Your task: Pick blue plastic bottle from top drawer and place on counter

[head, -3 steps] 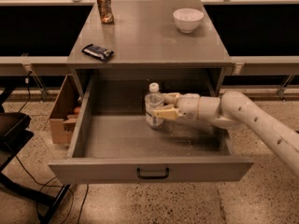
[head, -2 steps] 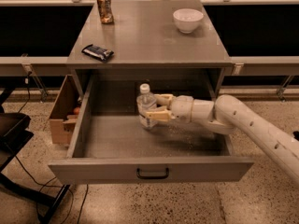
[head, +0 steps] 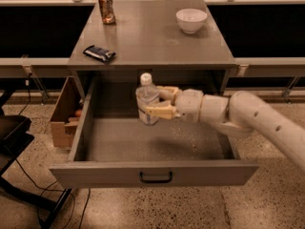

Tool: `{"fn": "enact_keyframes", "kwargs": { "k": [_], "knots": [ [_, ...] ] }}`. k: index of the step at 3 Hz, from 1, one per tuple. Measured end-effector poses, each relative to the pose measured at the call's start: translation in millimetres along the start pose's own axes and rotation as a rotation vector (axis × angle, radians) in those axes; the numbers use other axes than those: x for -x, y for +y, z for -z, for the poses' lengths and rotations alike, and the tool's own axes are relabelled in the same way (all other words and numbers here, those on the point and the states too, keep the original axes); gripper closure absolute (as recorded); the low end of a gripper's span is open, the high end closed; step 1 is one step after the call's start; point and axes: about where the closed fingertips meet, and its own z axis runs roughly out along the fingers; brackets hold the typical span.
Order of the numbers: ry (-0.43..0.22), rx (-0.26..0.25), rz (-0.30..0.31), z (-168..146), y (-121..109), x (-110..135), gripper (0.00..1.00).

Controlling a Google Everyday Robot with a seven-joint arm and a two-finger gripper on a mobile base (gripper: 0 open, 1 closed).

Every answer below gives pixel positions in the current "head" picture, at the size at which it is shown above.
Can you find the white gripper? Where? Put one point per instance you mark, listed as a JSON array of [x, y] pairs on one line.
[[190, 104]]

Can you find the clear plastic water bottle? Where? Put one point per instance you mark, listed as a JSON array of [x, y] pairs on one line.
[[146, 94]]

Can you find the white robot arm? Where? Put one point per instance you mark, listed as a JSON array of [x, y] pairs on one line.
[[236, 116]]

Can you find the grey cabinet counter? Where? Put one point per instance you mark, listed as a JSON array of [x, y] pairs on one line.
[[146, 36]]

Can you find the grey open top drawer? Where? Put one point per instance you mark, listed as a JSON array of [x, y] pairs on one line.
[[112, 146]]

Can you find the dark blue snack packet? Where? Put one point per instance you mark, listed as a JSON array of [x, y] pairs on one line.
[[99, 54]]

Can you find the white ceramic bowl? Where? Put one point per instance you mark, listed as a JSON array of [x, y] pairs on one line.
[[191, 20]]

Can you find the orange fruit in box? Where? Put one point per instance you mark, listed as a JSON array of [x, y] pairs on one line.
[[78, 113]]

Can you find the brown cardboard box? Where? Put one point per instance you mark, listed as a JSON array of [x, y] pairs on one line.
[[66, 106]]

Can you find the brown drink can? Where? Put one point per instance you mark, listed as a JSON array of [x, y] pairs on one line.
[[107, 13]]

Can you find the black chair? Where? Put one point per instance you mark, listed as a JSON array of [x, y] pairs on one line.
[[14, 139]]

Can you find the black drawer handle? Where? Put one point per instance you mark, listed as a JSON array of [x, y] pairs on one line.
[[155, 179]]

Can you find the grey wall rail shelf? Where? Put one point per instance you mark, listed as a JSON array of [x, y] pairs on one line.
[[42, 67]]

